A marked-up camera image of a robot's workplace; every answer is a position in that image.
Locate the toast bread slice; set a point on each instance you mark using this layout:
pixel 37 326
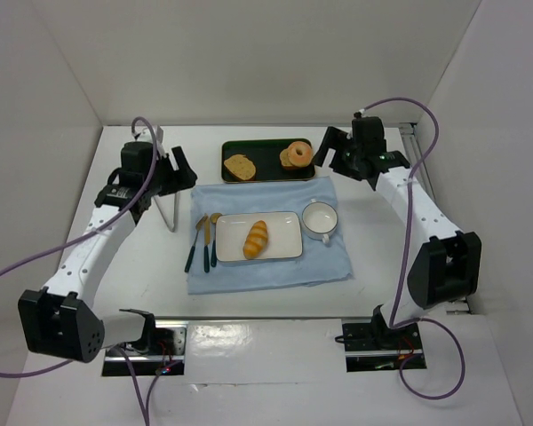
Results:
pixel 240 167

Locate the metal food tongs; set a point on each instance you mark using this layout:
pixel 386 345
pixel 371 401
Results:
pixel 168 207

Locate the white ceramic cup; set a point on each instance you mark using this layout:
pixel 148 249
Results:
pixel 319 221

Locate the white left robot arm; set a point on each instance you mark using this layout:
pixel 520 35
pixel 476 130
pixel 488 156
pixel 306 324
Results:
pixel 58 319

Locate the white rectangular plate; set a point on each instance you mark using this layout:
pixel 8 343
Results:
pixel 284 236

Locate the round brown bun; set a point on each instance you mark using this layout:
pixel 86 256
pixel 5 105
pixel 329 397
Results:
pixel 285 162

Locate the dark green rectangular tray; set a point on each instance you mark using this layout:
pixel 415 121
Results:
pixel 265 155

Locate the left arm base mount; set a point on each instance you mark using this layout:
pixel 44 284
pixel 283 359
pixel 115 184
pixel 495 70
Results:
pixel 160 350

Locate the gold knife green handle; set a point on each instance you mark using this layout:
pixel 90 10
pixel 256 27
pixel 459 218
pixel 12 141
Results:
pixel 207 240

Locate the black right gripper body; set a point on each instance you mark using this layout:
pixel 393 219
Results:
pixel 338 152

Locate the gold spoon green handle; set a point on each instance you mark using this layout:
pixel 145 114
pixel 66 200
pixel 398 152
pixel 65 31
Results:
pixel 214 219

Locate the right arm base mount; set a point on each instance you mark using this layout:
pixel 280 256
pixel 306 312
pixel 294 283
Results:
pixel 366 353

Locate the glazed ring donut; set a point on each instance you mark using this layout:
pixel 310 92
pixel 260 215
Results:
pixel 300 154

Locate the golden bread roll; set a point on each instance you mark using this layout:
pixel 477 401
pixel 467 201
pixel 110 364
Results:
pixel 256 240

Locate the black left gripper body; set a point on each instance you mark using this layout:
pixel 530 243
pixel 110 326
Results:
pixel 173 172

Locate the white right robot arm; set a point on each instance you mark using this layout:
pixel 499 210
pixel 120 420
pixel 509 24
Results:
pixel 389 184

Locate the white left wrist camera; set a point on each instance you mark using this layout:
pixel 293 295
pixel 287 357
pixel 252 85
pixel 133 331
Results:
pixel 144 134

